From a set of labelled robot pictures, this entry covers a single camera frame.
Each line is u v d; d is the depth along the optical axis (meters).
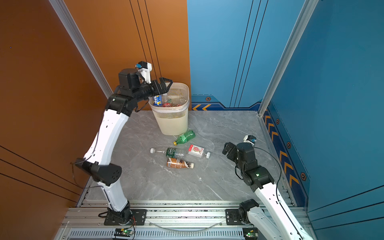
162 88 0.62
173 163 0.87
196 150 0.94
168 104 0.95
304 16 0.72
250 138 0.65
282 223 0.41
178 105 0.94
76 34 0.78
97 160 0.45
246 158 0.54
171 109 0.83
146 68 0.61
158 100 0.91
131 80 0.51
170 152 0.91
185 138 0.99
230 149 0.67
